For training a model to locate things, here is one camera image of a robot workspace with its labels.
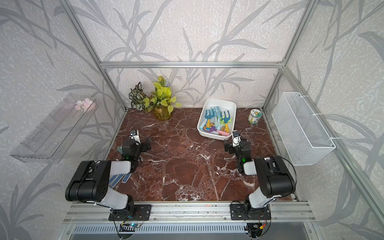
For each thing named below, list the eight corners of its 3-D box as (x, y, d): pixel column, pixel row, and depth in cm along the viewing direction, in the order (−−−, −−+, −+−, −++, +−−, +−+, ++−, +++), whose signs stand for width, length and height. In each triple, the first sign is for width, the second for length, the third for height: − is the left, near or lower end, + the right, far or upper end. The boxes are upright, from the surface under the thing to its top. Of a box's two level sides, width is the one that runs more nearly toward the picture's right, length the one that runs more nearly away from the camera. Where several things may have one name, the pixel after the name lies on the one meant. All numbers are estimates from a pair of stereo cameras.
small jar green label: (249, 124, 113) (252, 117, 106) (247, 116, 118) (249, 108, 111) (259, 124, 113) (263, 117, 106) (257, 116, 118) (260, 108, 111)
